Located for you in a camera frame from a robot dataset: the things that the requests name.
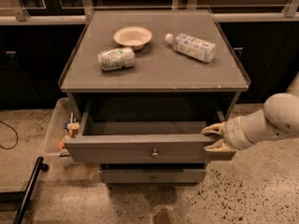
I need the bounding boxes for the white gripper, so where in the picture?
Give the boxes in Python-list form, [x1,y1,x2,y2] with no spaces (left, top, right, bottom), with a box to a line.
[201,116,253,152]

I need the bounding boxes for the grey top drawer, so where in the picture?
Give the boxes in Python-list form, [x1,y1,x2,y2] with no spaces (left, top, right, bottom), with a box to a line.
[65,96,234,164]

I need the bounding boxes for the grey drawer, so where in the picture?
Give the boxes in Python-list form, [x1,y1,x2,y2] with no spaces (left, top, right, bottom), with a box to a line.
[101,169,206,185]
[65,96,234,164]

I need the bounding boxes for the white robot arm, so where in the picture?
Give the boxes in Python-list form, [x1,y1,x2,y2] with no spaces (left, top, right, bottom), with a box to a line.
[201,73,299,152]

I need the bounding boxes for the grey drawer cabinet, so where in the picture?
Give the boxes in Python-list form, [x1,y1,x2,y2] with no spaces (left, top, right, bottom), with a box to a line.
[58,9,251,187]

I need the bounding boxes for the grey bottom drawer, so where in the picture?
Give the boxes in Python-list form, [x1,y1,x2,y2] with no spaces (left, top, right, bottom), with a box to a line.
[101,169,206,185]

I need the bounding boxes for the white plastic bottle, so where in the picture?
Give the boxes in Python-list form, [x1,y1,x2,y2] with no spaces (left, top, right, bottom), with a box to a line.
[165,33,216,63]

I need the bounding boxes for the crushed green white can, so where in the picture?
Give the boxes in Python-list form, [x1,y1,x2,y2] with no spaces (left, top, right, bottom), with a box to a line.
[98,48,135,71]

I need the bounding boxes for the white paper bowl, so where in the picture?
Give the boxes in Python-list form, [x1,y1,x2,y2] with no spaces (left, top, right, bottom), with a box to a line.
[113,27,152,50]

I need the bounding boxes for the small toy items in bin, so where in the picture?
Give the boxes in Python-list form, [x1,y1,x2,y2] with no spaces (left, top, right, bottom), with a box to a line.
[64,113,80,137]

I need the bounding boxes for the orange toy in bin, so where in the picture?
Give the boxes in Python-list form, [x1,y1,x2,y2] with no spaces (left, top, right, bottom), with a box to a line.
[58,138,65,150]

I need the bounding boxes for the clear plastic storage bin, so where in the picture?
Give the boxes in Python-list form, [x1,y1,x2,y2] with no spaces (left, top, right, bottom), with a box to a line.
[43,97,92,168]

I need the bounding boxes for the black metal bar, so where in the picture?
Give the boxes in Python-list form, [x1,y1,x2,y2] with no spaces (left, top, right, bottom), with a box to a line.
[13,157,49,224]

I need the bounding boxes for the black cable on floor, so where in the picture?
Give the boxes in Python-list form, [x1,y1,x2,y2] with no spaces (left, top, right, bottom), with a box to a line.
[0,120,19,150]

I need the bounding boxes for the metal railing frame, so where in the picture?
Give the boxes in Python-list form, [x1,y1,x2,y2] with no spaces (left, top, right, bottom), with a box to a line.
[0,0,299,25]

